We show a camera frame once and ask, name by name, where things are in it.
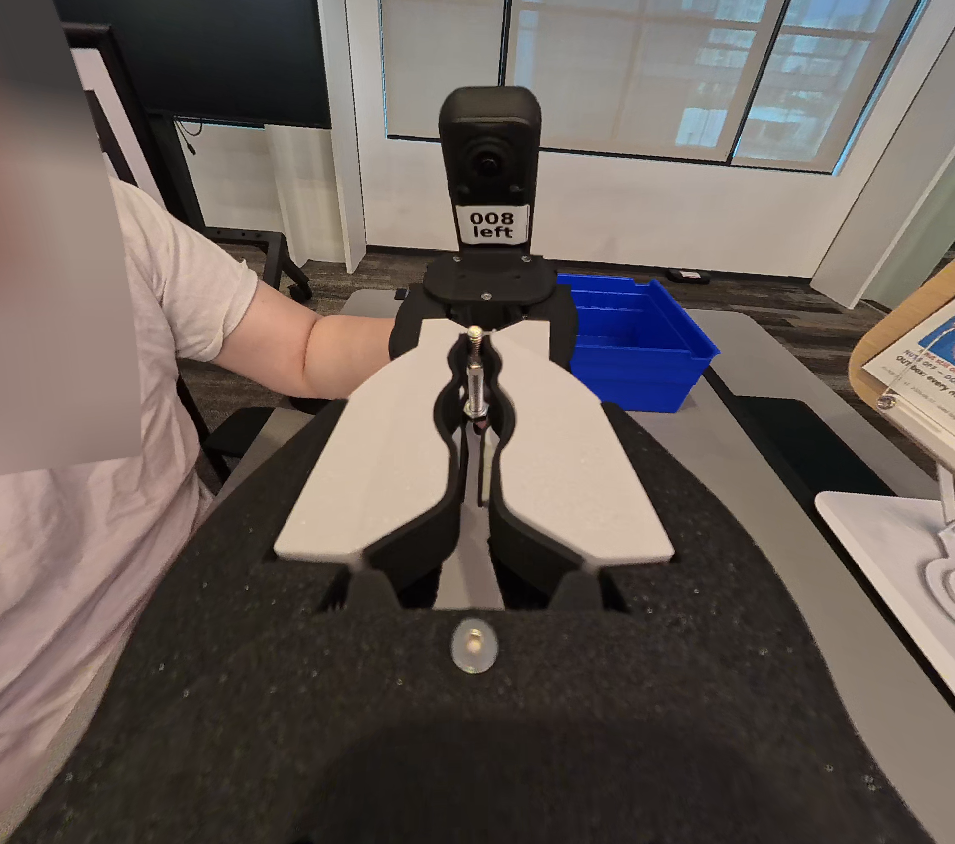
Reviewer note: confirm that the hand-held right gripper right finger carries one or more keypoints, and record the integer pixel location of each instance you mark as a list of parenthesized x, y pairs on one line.
[(582, 478)]

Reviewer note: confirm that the white document stand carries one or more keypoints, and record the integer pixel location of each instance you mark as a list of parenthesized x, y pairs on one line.
[(873, 538)]

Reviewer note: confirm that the black chair armrest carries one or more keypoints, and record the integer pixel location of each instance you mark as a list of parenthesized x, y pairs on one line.
[(310, 405)]

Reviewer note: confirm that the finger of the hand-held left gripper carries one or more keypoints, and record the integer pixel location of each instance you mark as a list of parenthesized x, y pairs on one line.
[(433, 335), (530, 339)]

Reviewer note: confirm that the long thin silver bolt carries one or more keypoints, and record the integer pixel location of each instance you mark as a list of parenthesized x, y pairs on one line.
[(476, 374)]

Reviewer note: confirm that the large black monitor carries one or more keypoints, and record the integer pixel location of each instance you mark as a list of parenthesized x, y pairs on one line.
[(224, 38)]

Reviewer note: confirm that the glass window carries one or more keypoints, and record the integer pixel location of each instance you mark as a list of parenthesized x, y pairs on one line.
[(634, 38)]

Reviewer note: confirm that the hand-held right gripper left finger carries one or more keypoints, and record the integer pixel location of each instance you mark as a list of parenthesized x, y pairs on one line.
[(373, 478)]

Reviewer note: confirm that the printed instruction sheet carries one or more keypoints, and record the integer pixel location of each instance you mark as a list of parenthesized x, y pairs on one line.
[(925, 366)]

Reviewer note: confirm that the small black floor box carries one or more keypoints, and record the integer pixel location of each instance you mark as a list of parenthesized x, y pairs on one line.
[(688, 275)]

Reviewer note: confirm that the black monitor stand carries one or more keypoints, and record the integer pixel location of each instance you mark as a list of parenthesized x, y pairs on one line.
[(175, 172)]

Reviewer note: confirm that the white sign board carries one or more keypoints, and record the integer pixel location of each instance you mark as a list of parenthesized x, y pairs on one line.
[(104, 75)]

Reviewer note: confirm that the blue plastic bin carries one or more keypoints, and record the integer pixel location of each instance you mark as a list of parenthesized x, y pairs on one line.
[(634, 374)]

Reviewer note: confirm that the person's left forearm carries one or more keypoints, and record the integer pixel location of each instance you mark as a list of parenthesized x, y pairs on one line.
[(321, 351)]

